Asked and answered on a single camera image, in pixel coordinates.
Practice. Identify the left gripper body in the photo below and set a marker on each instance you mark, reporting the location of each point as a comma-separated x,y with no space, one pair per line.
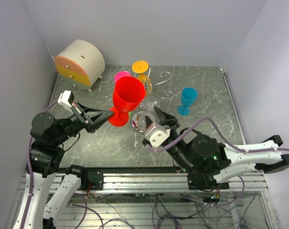
87,121

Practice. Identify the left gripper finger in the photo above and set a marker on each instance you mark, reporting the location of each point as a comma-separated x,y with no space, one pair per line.
91,112
100,119

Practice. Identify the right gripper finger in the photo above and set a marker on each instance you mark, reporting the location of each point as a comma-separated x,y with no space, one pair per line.
149,120
165,118

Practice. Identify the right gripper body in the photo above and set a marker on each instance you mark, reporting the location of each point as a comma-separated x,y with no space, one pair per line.
174,134

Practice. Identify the clear wine glass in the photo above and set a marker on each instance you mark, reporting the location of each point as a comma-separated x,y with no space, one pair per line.
149,102

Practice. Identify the red plastic wine glass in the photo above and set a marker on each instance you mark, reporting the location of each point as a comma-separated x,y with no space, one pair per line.
127,95

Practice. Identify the blue plastic wine glass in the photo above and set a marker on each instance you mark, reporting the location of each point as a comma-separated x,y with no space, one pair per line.
188,98

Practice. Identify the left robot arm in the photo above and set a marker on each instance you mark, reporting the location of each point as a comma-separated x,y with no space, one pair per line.
44,157

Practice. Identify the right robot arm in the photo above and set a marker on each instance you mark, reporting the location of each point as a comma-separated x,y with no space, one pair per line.
208,163

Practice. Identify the chrome wine glass rack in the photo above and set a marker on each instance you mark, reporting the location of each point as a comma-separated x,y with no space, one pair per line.
138,117

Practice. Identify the pink plastic wine glass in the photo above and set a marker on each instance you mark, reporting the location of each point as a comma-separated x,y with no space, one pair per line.
121,74

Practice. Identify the orange plastic wine glass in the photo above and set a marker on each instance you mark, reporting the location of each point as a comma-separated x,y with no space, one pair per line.
141,69

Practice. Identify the round mini drawer cabinet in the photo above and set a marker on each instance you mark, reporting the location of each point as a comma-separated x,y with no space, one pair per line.
81,64

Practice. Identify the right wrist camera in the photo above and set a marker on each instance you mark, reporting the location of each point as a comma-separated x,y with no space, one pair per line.
156,135

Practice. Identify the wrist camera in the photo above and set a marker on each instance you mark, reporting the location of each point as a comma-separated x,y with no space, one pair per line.
65,100
156,135

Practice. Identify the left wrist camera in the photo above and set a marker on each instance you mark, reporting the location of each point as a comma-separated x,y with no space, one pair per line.
65,100

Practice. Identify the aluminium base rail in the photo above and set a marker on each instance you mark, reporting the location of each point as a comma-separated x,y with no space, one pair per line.
111,183

